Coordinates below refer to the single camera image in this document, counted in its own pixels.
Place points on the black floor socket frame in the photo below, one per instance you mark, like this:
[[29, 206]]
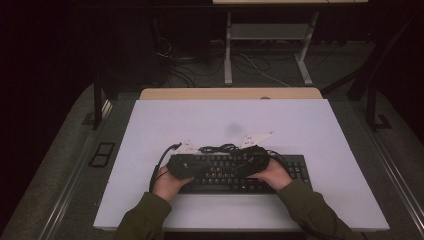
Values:
[[101, 154]]

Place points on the grey metal stand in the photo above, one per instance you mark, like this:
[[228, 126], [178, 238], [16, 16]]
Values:
[[266, 31]]

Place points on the person's right hand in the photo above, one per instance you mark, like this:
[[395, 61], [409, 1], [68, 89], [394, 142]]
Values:
[[275, 178]]

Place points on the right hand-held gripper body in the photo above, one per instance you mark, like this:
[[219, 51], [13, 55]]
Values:
[[256, 158]]

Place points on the thin black upright stand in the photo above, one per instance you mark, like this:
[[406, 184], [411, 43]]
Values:
[[97, 103]]

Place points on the black angled stand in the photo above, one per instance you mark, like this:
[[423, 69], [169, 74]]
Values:
[[371, 83]]

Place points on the person's left hand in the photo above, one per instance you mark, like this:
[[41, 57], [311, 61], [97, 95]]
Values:
[[170, 188]]

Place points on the wooden table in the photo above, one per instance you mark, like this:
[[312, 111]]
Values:
[[200, 94]]

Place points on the black computer keyboard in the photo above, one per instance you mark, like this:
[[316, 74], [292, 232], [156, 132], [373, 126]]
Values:
[[220, 175]]

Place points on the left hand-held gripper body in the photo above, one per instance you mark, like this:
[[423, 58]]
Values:
[[183, 166]]

